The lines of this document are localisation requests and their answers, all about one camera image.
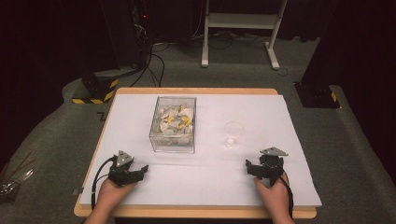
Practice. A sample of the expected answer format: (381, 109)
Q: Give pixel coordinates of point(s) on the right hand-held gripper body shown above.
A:
(272, 166)

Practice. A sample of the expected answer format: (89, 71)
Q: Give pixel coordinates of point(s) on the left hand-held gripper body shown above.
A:
(123, 174)

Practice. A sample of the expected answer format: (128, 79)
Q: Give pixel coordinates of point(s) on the clear plastic box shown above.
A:
(172, 147)

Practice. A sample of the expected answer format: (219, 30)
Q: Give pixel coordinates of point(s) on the clear plastic cup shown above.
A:
(233, 129)

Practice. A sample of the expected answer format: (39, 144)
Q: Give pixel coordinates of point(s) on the pile of tea bags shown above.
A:
(176, 123)

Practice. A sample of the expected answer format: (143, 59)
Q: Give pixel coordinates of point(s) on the person's left hand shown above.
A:
(110, 197)

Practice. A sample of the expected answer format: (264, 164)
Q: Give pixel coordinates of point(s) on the person's right hand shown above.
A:
(277, 197)

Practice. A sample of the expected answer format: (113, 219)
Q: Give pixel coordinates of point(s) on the wooden table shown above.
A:
(193, 212)

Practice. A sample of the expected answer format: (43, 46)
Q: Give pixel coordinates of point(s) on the black pillar with dark base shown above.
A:
(317, 93)

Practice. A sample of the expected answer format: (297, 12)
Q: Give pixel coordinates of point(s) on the black stand with striped base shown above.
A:
(93, 84)

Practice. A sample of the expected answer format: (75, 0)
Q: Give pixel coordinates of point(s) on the metal tripod legs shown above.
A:
(15, 183)

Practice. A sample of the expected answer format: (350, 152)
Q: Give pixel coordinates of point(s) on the white metal stand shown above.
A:
(241, 21)

